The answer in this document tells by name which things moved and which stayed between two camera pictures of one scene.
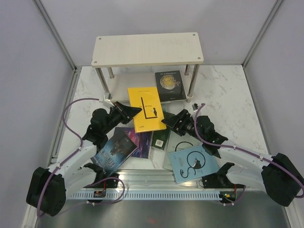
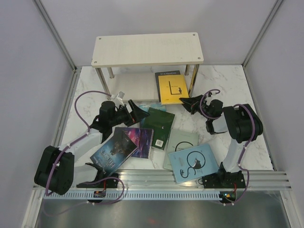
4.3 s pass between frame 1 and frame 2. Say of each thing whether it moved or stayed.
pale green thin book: stayed
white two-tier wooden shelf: stayed
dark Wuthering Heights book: stayed
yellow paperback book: moved
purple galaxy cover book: stayed
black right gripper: moved
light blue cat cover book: stayed
